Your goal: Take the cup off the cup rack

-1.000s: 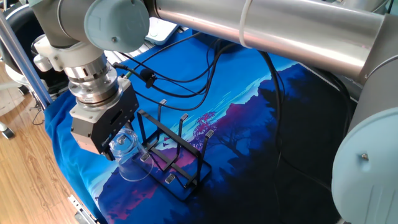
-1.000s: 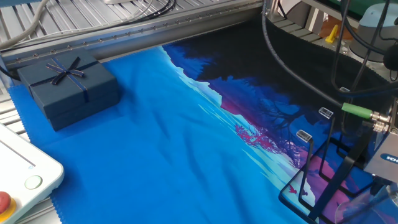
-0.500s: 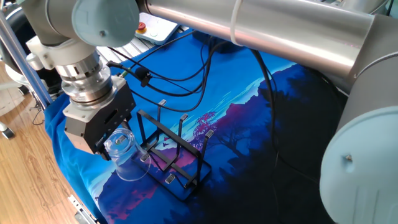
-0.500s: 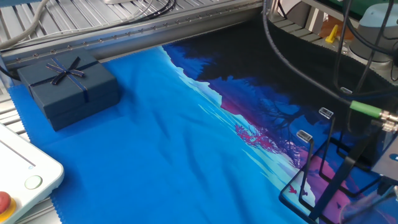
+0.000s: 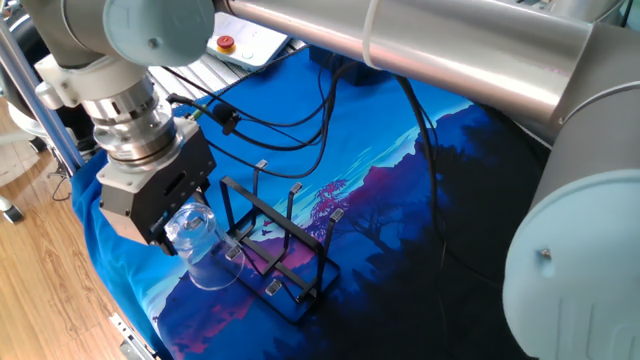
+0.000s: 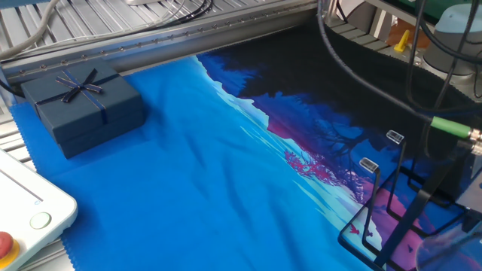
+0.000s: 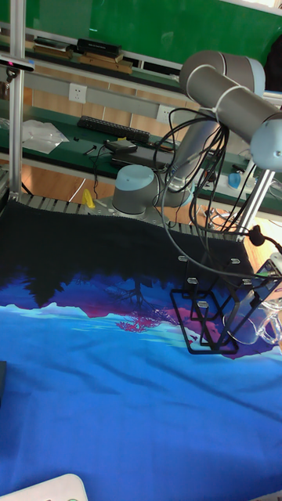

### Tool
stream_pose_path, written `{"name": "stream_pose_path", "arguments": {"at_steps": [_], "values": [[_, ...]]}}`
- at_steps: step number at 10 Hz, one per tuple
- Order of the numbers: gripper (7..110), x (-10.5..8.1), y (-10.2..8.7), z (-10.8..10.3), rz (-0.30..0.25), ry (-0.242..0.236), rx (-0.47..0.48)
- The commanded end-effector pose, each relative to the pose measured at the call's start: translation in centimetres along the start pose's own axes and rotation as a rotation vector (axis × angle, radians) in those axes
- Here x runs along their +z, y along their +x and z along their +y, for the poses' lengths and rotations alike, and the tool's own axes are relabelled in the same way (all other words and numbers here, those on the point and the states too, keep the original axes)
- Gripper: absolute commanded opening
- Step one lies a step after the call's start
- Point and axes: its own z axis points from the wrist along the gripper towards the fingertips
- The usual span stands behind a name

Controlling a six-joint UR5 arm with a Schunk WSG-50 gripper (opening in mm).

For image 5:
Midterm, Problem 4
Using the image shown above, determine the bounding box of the grey black Schunk gripper body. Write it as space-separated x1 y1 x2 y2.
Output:
97 118 219 246

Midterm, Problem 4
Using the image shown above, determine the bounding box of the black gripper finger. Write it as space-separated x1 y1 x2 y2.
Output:
158 232 180 257
192 178 212 207

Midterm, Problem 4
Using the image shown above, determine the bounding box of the clear glass cup with handle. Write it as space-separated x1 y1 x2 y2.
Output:
164 202 246 291

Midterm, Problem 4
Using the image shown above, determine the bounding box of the black metal cup rack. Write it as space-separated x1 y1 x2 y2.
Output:
214 158 345 324

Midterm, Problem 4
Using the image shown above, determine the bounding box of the chair caster wheel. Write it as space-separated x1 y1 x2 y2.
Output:
0 194 25 225

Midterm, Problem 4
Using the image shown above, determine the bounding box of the white teach pendant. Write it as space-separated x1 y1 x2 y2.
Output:
205 12 294 73

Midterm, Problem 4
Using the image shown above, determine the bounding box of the blue landscape printed cloth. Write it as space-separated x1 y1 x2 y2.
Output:
71 44 551 360

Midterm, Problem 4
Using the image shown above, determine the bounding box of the black cable green connector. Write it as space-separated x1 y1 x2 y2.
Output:
167 62 361 180

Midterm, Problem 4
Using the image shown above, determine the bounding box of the metal table bracket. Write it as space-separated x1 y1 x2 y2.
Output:
108 312 159 360

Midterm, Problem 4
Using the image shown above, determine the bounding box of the bluish aluminium post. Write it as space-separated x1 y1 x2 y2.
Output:
0 19 85 176

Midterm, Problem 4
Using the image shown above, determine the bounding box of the thick black cable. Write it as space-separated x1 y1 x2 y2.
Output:
394 74 451 301

